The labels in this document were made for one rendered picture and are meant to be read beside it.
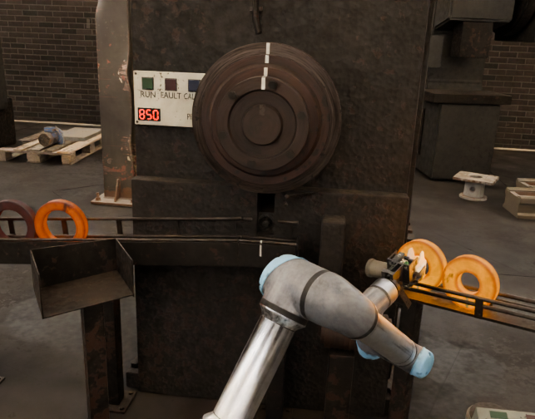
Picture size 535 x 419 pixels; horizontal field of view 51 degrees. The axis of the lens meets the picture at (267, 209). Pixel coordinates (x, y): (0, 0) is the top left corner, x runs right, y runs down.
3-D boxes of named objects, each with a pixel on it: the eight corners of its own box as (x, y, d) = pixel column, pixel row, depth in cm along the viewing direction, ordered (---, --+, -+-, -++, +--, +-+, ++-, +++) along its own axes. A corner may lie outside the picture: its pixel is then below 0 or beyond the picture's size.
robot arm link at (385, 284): (391, 312, 152) (365, 302, 157) (399, 303, 154) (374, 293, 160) (390, 290, 148) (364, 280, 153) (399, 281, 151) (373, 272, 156)
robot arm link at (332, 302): (364, 282, 110) (443, 350, 145) (323, 263, 118) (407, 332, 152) (336, 333, 108) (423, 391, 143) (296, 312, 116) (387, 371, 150)
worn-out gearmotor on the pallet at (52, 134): (55, 140, 625) (53, 121, 619) (76, 142, 623) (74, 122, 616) (37, 147, 587) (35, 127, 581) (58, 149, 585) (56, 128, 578)
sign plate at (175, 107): (136, 123, 195) (135, 70, 190) (210, 127, 192) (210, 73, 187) (134, 124, 193) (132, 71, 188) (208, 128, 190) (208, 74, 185)
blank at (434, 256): (400, 235, 174) (395, 237, 171) (448, 243, 164) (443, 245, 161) (399, 283, 177) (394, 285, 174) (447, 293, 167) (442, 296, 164)
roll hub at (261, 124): (218, 165, 176) (219, 73, 168) (307, 170, 173) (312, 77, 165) (215, 168, 171) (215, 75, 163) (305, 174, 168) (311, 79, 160)
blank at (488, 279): (447, 249, 163) (442, 253, 161) (501, 259, 153) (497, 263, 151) (446, 299, 167) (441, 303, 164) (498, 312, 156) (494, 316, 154)
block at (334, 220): (317, 276, 198) (322, 212, 191) (340, 278, 197) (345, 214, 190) (316, 289, 188) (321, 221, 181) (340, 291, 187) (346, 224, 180)
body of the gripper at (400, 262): (420, 256, 158) (398, 278, 150) (420, 280, 162) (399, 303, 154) (396, 248, 162) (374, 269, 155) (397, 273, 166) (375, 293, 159)
